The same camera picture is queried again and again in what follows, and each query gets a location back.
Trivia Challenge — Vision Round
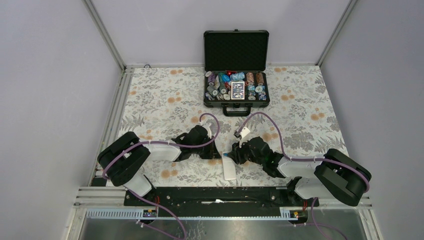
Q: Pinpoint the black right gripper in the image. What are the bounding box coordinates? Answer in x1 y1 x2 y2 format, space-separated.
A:
227 136 265 166

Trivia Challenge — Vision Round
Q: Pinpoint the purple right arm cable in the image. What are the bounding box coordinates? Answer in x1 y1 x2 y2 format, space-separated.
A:
234 111 371 195

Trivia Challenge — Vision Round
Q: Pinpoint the aluminium frame rail left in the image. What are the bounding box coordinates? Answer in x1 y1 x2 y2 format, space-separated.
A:
62 65 135 240

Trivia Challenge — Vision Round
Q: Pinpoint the black mounting base rail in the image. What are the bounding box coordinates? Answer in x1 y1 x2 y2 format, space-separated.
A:
144 186 320 211

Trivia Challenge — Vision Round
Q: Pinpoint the black poker chip case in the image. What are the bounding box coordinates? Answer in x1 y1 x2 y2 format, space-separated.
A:
203 29 270 117

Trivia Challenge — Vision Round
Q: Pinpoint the floral patterned table mat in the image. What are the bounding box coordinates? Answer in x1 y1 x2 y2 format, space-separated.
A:
107 65 352 188

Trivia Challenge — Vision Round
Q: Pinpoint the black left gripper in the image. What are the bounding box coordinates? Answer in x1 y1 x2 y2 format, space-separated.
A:
191 135 221 160

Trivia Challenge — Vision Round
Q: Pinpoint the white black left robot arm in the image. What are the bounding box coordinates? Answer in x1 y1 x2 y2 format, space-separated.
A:
97 125 221 206

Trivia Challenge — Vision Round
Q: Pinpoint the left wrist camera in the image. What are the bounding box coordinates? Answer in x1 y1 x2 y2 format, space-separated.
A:
200 122 212 135

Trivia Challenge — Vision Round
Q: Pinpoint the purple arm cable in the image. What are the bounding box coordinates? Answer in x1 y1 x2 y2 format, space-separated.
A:
234 111 371 195
100 112 221 181

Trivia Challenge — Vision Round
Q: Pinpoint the playing card deck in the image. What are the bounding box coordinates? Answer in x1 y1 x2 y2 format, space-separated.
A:
230 81 245 100

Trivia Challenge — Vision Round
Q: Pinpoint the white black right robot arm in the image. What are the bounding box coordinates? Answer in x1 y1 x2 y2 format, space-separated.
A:
227 137 372 207

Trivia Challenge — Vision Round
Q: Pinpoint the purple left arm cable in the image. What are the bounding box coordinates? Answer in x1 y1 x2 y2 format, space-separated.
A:
100 112 221 181

